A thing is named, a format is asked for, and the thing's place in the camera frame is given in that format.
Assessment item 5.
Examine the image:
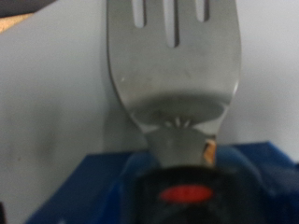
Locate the silver toaster oven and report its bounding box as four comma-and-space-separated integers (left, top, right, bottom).
0, 0, 299, 224

